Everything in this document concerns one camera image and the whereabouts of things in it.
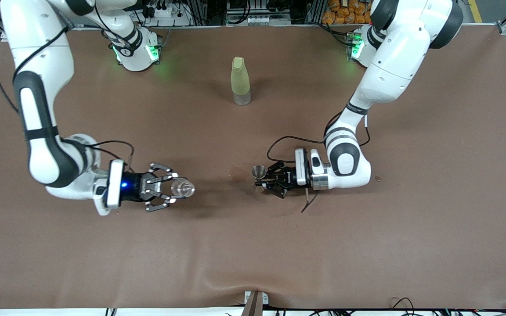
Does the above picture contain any clear glass cup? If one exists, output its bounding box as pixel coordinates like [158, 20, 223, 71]
[171, 178, 196, 199]

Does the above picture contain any black cable loop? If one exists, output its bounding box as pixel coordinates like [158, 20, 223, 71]
[389, 297, 416, 316]

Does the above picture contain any brown liquid puddle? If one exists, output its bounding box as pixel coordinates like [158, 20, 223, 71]
[229, 166, 250, 183]

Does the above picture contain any metal clamp bracket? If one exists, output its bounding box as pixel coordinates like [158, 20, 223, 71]
[241, 291, 269, 316]

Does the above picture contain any brown table mat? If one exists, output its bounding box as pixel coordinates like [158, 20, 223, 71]
[0, 24, 506, 310]

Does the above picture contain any orange snack packets pile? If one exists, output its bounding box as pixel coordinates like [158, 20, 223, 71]
[322, 0, 374, 25]

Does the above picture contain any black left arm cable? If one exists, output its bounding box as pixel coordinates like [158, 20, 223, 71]
[267, 112, 371, 214]

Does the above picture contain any yellow-green bottle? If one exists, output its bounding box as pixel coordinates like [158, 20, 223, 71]
[231, 56, 252, 106]

